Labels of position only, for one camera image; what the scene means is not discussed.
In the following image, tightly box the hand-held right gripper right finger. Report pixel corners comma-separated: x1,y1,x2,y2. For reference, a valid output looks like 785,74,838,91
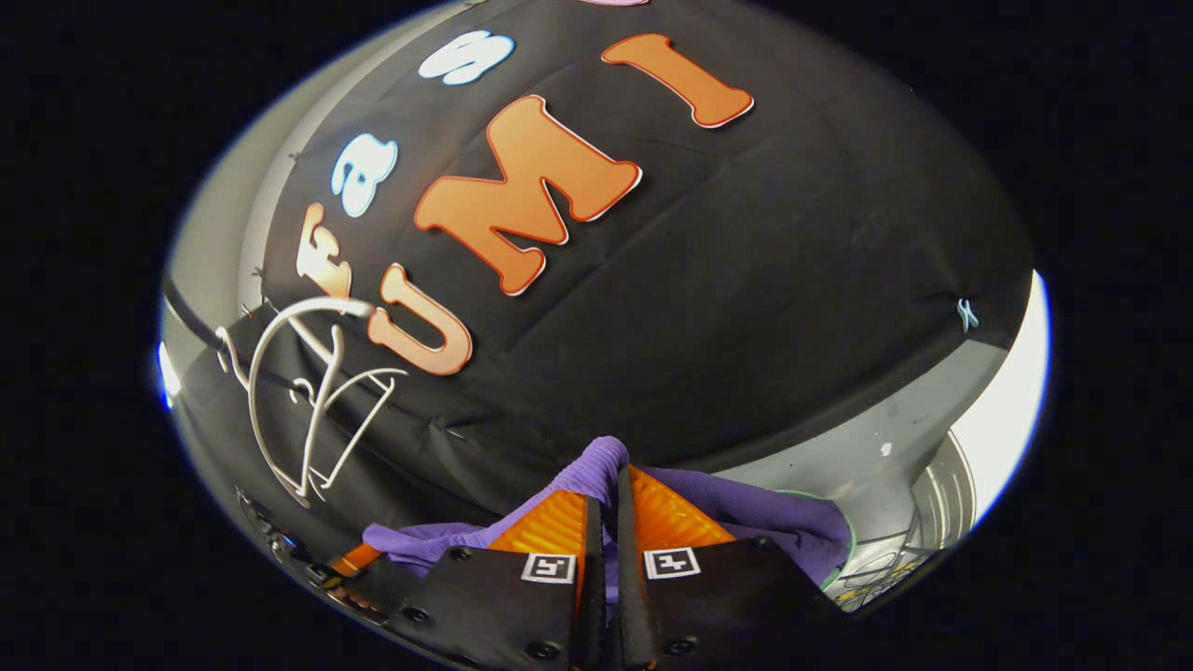
616,465,845,671

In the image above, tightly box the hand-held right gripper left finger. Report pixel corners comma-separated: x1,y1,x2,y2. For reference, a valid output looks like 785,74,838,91
371,491,607,671

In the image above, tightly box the purple ribbed knit garment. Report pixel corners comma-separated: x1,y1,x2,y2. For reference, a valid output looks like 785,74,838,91
362,435,851,607

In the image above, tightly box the green laundry hamper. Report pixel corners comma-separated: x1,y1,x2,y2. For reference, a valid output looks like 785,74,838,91
772,486,857,592

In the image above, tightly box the white plastic clothes hanger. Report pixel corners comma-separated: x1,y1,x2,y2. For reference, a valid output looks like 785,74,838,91
280,366,411,495
216,296,376,510

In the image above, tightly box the white ribbed panel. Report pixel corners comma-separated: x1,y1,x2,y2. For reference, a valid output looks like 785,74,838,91
909,432,978,560

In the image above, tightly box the black backdrop cloth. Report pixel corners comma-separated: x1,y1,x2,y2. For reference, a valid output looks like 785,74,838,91
168,0,1037,560

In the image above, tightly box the black clothes rail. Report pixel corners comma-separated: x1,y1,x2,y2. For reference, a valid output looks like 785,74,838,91
160,280,245,360

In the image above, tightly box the wire rack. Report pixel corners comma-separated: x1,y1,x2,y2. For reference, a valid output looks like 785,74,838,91
828,536,935,613

